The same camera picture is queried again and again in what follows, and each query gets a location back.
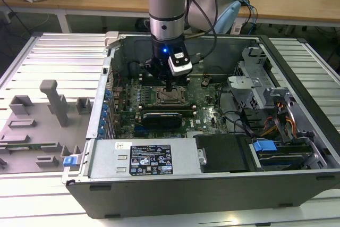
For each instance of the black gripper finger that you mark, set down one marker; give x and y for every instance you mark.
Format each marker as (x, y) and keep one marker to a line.
(159, 75)

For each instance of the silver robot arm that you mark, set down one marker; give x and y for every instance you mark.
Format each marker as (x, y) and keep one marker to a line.
(164, 1)

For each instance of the CPU socket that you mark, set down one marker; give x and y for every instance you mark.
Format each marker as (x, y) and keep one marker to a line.
(170, 98)

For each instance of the blue expansion slot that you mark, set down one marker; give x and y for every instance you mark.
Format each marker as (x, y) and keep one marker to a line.
(139, 131)

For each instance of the black round fan housing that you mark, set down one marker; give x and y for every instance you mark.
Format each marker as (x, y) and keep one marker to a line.
(134, 68)

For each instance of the black graphics card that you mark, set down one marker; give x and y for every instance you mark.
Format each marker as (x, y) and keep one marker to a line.
(162, 120)

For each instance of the green motherboard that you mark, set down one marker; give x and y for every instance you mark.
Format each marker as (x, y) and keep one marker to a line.
(204, 110)

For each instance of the metal drive cage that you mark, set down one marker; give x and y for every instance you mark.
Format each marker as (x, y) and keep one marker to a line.
(247, 88)

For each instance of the grey power supply unit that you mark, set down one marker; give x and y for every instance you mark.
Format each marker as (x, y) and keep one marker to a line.
(106, 158)

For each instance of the black plastic drive shroud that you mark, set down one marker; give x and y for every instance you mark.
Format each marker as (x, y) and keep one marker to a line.
(223, 152)

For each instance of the black open PC case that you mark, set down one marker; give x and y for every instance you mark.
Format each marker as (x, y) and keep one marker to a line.
(186, 197)

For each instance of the blue case latch tab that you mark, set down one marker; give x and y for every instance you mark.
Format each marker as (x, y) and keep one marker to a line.
(68, 161)

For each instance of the blue disk carrier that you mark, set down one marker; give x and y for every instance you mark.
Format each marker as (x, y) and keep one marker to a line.
(264, 147)

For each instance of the grey parts rack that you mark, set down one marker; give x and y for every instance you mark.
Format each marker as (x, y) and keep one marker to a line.
(45, 131)

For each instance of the black hard disk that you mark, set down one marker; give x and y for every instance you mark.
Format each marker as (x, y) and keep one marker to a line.
(281, 160)

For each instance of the green RAM stick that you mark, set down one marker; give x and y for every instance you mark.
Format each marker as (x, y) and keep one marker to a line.
(24, 147)

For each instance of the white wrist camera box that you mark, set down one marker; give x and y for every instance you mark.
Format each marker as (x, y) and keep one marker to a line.
(180, 65)

